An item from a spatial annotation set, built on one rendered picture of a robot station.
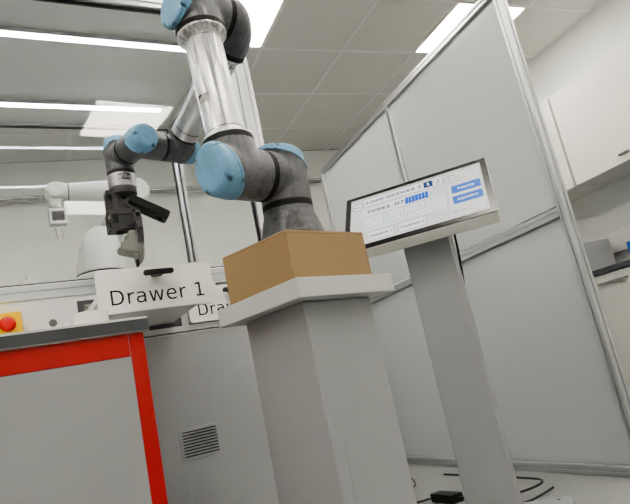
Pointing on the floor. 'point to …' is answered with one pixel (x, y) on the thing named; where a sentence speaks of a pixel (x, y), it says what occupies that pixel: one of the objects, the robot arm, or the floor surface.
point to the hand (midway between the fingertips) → (141, 260)
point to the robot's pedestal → (325, 390)
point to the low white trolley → (68, 417)
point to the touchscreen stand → (463, 377)
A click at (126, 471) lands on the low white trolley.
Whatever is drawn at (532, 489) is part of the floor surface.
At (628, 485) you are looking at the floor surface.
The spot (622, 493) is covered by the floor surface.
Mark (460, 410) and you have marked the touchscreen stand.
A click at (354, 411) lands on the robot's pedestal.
